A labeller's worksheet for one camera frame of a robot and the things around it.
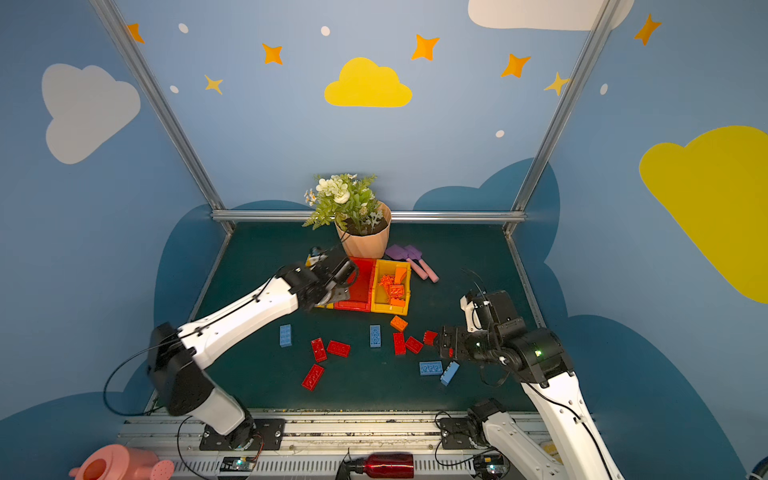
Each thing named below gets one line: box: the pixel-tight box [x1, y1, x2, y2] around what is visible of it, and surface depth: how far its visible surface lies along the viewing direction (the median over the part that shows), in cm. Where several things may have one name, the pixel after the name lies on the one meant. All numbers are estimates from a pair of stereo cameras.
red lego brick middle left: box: [327, 340, 351, 358], surface depth 90 cm
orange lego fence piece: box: [378, 274, 395, 296], surface depth 103 cm
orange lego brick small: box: [390, 284, 405, 299], surface depth 100 cm
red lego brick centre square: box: [405, 336, 424, 355], surface depth 90 cm
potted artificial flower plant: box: [303, 174, 392, 259], surface depth 94 cm
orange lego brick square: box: [390, 315, 409, 333], surface depth 95 cm
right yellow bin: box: [371, 259, 412, 316], surface depth 100 cm
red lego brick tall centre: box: [393, 332, 406, 356], surface depth 91 cm
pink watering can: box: [68, 444, 175, 480], surface depth 62 cm
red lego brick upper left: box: [311, 338, 328, 362], surface depth 89 cm
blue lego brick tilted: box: [440, 360, 460, 387], surface depth 84 cm
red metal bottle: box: [353, 452, 414, 479], surface depth 69 cm
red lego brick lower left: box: [301, 364, 325, 392], surface depth 84 cm
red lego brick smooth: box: [424, 330, 439, 346], surface depth 92 cm
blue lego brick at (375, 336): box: [370, 324, 381, 348], surface depth 92 cm
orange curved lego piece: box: [394, 267, 407, 284], surface depth 103 cm
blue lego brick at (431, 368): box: [419, 361, 443, 375], surface depth 86 cm
